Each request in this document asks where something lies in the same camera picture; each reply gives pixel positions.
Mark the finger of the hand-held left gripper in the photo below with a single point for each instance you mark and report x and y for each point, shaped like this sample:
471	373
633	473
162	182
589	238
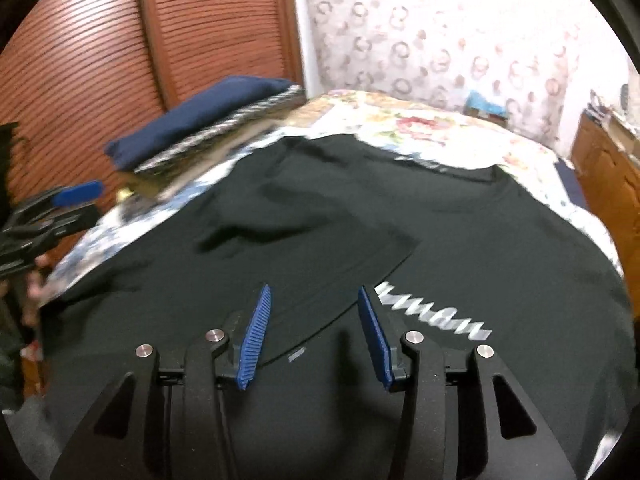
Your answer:
77	193
75	221

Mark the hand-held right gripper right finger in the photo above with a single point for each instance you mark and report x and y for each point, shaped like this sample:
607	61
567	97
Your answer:
375	342

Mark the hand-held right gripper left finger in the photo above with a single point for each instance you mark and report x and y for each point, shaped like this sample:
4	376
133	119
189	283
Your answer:
254	342

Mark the black t-shirt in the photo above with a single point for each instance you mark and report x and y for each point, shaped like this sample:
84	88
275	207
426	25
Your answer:
450	240

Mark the person's left hand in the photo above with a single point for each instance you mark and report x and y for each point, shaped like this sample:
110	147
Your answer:
34	287

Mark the wooden louvered closet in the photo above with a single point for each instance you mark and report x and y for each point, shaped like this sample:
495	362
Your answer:
90	60

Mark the navy folded cloth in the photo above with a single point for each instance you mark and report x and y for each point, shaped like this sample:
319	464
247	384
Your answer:
190	120

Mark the grey patterned folded cloth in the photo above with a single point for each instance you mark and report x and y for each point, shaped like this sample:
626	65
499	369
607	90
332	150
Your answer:
225	131

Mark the floral bed blanket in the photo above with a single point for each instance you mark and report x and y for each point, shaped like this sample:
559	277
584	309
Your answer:
400	120

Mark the navy bed sheet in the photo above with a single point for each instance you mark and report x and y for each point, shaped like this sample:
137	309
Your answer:
572	185

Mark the blue box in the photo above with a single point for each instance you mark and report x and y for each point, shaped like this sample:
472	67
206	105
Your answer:
482	106

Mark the wooden cabinet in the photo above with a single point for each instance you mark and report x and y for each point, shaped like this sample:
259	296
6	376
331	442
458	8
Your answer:
610	185

